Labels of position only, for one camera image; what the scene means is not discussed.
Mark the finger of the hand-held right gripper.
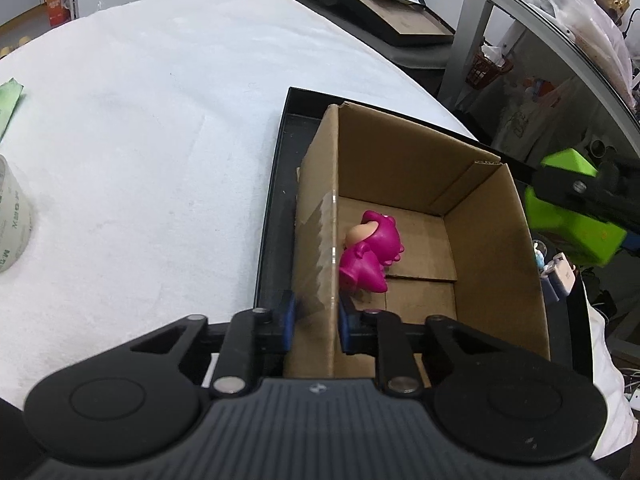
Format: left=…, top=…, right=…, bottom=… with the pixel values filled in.
left=531, top=159, right=640, bottom=228

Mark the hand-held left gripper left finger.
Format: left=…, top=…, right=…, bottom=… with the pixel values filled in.
left=127, top=290, right=297, bottom=396

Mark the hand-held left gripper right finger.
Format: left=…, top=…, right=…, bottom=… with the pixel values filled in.
left=338, top=300, right=551, bottom=396

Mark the green hexagonal container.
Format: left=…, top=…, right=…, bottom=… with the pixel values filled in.
left=524, top=149, right=628, bottom=267

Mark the blue haired figurine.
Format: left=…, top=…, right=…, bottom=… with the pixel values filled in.
left=532, top=240, right=551, bottom=273

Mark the white charger plug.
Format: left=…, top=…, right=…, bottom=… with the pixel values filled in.
left=547, top=255, right=578, bottom=293

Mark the pink bear figurine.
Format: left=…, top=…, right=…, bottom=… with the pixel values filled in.
left=339, top=210, right=405, bottom=293

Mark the brown cardboard box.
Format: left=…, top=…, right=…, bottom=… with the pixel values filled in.
left=282, top=101, right=552, bottom=380

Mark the black shallow tray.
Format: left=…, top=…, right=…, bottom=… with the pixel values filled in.
left=254, top=86, right=596, bottom=386

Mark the white printed tote bag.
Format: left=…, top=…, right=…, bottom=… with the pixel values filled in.
left=492, top=75, right=591, bottom=161

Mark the red plastic basket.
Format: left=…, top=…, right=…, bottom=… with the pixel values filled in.
left=465, top=50, right=513, bottom=91

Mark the pile of clear plastic bags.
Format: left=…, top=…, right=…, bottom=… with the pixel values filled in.
left=515, top=0, right=640, bottom=86

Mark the grey chair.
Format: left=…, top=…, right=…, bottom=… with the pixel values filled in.
left=240, top=0, right=453, bottom=71

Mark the clear tape roll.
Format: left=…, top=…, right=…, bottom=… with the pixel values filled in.
left=0, top=155, right=33, bottom=275

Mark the green tissue packet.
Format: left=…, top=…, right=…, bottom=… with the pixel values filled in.
left=0, top=79, right=26, bottom=142

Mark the orange carton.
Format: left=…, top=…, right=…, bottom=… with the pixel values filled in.
left=44, top=0, right=72, bottom=28

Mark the white frame desk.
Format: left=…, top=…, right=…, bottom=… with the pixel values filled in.
left=437, top=0, right=640, bottom=161

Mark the black picture frame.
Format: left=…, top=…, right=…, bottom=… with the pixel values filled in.
left=295, top=0, right=456, bottom=46

